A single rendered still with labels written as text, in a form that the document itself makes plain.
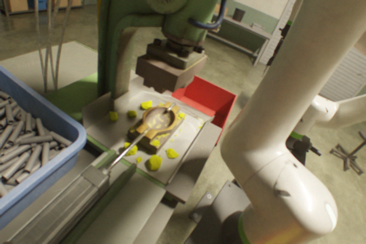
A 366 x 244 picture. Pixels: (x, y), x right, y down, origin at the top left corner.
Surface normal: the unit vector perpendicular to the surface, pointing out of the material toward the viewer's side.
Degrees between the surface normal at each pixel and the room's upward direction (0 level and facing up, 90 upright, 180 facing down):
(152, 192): 0
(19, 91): 81
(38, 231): 0
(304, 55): 92
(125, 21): 90
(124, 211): 0
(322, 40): 93
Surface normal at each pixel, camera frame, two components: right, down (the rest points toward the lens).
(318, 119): 0.00, 0.65
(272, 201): -0.85, -0.03
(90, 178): 0.28, -0.74
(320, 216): 0.18, -0.52
